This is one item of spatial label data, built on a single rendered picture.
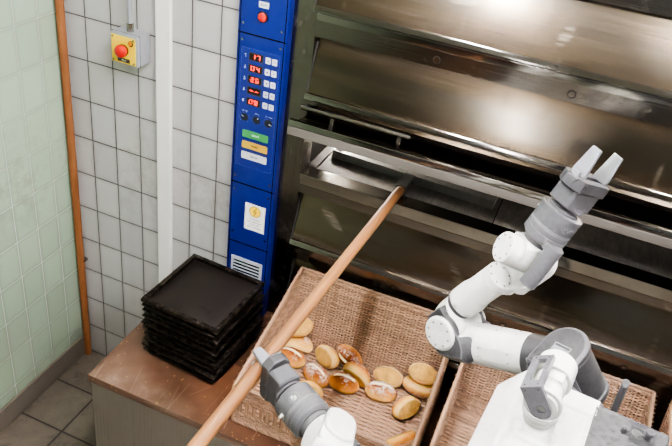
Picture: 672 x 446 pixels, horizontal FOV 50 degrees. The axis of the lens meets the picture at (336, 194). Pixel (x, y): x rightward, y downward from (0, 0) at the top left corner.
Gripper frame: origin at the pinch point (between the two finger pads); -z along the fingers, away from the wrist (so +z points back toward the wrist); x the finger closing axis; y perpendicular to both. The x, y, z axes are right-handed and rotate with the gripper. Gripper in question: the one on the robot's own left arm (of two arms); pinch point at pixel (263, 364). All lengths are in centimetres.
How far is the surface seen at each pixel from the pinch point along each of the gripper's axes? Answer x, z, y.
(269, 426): 58, -22, 21
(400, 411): 56, -4, 57
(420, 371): 52, -10, 70
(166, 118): -1, -105, 31
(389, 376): 57, -17, 64
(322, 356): 58, -36, 52
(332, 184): 4, -54, 62
